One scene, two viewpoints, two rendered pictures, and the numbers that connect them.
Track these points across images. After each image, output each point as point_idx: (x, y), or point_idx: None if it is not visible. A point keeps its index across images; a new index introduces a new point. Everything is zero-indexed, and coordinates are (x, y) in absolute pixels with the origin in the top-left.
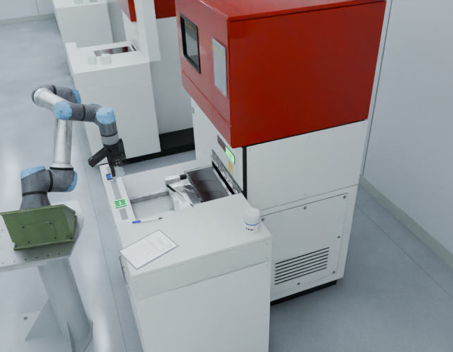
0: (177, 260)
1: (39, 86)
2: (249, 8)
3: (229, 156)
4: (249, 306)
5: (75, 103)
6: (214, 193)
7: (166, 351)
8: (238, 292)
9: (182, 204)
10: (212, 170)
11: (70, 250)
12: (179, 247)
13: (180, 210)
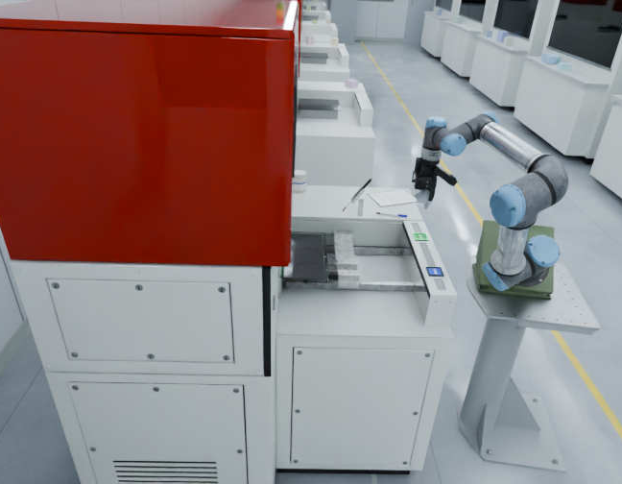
0: (370, 187)
1: (554, 160)
2: (258, 1)
3: None
4: None
5: (473, 119)
6: (304, 245)
7: None
8: None
9: (346, 249)
10: (289, 271)
11: (472, 257)
12: (367, 193)
13: (355, 215)
